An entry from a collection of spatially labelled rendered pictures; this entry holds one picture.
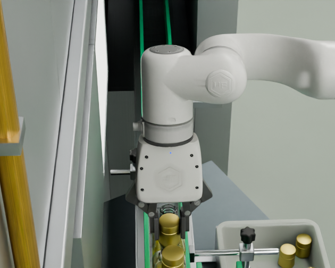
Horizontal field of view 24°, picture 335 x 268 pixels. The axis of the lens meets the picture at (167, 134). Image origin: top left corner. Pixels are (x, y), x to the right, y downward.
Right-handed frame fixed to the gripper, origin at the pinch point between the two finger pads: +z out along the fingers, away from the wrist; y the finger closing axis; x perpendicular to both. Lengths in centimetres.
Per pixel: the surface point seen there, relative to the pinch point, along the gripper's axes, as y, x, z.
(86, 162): -11.9, -6.6, -14.2
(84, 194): -12.0, -12.9, -12.5
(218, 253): 9.8, 17.7, 16.6
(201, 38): 14, 100, -1
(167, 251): -0.6, -5.2, 1.7
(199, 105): 12, 81, 11
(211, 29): 17, 99, -4
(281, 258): 25, 35, 29
